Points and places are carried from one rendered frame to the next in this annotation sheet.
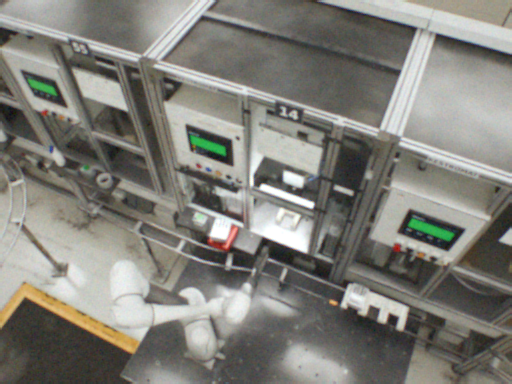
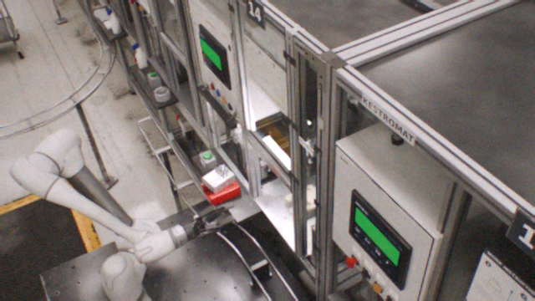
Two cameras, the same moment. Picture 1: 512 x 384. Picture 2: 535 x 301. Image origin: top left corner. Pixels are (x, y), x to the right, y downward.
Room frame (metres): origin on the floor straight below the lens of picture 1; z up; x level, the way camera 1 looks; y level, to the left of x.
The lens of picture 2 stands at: (0.05, -1.11, 2.83)
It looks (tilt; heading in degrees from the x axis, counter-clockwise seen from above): 43 degrees down; 39
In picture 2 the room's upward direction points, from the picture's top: 5 degrees counter-clockwise
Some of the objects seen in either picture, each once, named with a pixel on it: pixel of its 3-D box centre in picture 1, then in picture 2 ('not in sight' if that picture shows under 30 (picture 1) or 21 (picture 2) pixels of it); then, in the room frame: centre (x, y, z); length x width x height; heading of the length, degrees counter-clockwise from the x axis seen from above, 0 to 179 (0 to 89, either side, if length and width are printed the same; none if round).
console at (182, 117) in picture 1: (217, 131); (238, 51); (1.53, 0.21, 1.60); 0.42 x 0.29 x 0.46; 66
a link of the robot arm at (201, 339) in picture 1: (201, 340); (120, 276); (0.68, 0.31, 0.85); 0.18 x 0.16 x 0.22; 18
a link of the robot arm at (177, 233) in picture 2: (246, 291); (177, 236); (0.85, 0.06, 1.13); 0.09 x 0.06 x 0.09; 66
